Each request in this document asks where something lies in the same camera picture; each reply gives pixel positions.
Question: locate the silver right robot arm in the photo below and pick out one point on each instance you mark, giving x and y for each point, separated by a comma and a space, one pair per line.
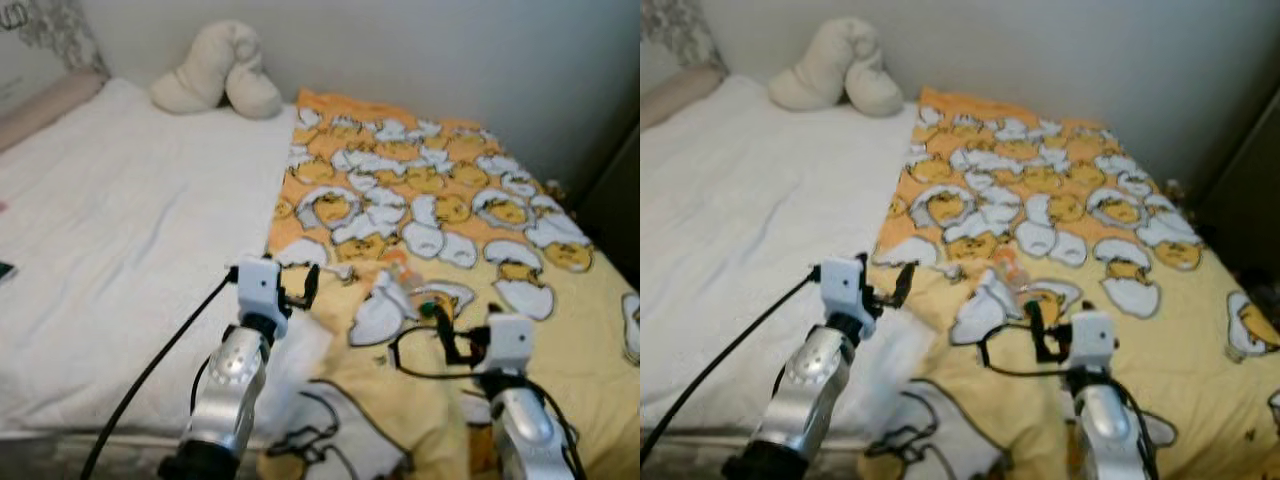
1110, 425
525, 430

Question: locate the dark cabinet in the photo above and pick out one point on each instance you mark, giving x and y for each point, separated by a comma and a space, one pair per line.
1245, 190
612, 210

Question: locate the beige plush toy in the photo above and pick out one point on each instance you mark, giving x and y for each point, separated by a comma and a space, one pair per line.
835, 68
215, 70

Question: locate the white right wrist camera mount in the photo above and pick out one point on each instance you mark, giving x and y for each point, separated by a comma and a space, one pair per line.
1093, 340
512, 345

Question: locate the beige padded headboard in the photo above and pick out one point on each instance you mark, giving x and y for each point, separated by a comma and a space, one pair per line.
680, 95
45, 105

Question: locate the dark book with red cover art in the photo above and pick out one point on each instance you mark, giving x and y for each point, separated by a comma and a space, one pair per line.
6, 272

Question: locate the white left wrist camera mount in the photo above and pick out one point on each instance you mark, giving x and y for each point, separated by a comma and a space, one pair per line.
258, 288
842, 285

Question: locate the yellow cartoon print blanket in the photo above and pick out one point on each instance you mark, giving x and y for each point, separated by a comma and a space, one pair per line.
450, 200
1080, 190

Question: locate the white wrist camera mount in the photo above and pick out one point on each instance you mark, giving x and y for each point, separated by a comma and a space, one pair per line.
258, 288
842, 285
1093, 340
512, 345

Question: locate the white fabric with scroll print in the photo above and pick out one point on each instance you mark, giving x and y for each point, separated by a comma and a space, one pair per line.
675, 25
50, 25

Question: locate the white quilt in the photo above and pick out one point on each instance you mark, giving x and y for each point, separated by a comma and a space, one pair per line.
130, 230
760, 220

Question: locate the clear plastic bottle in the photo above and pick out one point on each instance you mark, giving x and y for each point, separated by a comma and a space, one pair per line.
405, 285
1010, 278

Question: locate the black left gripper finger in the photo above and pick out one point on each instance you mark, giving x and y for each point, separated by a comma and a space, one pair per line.
312, 282
906, 282

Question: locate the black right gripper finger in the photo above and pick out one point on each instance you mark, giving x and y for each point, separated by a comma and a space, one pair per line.
1035, 328
443, 330

